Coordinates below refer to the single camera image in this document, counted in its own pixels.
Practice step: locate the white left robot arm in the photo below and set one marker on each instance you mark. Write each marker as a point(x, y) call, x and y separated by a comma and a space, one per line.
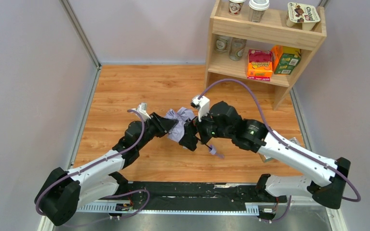
point(66, 190)

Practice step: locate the Chobani yogurt pack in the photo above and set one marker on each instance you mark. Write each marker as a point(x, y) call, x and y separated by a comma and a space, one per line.
point(303, 14)

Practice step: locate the clear cup white lid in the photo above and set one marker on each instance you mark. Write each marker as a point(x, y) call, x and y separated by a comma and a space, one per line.
point(257, 9)

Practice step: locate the orange pink snack box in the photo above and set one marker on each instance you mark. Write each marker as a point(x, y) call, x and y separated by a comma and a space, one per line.
point(260, 65)

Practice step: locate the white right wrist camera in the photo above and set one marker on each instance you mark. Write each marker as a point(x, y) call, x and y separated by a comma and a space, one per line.
point(202, 104)

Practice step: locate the glass jar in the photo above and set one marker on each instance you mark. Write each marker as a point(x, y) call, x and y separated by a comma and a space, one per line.
point(237, 48)
point(222, 43)

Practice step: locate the white R&O box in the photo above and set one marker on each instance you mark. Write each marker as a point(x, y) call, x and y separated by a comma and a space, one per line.
point(266, 158)

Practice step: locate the paper cup red print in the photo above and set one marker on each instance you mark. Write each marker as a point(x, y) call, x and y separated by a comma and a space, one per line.
point(234, 7)

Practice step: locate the glass jar left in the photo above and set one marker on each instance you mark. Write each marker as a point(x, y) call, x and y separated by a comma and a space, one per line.
point(222, 43)

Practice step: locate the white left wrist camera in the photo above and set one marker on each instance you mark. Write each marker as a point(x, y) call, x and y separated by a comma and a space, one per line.
point(141, 109)

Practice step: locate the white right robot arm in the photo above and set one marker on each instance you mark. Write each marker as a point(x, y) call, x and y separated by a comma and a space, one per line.
point(323, 179)

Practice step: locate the wooden shelf unit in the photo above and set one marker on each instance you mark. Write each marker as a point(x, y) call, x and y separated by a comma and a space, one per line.
point(271, 30)

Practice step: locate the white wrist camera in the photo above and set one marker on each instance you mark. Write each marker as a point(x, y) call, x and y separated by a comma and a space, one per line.
point(141, 109)
point(202, 104)

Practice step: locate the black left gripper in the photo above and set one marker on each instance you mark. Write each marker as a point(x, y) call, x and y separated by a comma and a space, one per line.
point(156, 121)

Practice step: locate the glass jar right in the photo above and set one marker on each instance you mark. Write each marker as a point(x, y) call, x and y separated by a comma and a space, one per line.
point(237, 48)

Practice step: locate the green orange carton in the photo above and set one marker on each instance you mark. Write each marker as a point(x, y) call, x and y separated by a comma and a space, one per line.
point(285, 59)

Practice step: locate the lavender folding umbrella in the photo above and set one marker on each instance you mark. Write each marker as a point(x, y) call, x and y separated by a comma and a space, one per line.
point(176, 133)

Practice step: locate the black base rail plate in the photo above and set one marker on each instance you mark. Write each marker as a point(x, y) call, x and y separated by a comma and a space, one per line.
point(194, 196)

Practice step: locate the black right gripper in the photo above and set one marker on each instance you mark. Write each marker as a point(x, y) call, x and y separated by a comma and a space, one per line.
point(199, 131)

